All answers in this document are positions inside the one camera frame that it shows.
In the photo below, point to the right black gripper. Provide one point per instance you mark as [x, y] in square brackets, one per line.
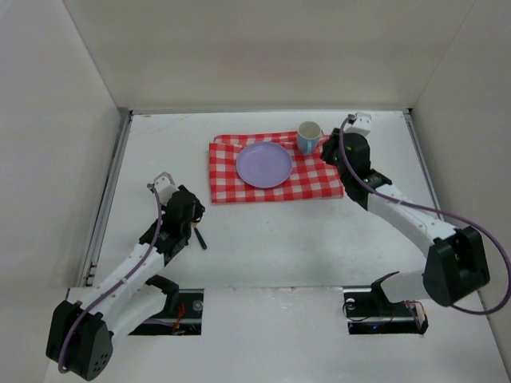
[330, 148]

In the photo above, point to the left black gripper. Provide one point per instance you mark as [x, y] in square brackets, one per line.
[191, 223]

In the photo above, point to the light blue mug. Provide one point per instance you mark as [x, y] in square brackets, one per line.
[308, 136]

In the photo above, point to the red white checkered cloth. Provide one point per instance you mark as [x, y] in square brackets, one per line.
[310, 178]

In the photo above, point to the purple plastic plate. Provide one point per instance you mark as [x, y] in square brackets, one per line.
[264, 165]

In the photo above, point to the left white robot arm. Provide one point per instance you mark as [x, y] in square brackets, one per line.
[83, 333]

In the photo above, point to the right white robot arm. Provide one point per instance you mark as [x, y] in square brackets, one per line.
[455, 266]

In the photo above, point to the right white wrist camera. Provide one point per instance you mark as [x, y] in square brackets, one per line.
[359, 123]

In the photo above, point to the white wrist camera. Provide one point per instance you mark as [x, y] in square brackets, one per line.
[359, 123]
[165, 186]

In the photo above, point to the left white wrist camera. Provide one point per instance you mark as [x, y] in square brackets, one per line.
[165, 186]

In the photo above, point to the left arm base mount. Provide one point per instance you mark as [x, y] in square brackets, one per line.
[181, 315]

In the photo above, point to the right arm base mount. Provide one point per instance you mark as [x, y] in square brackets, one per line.
[369, 312]

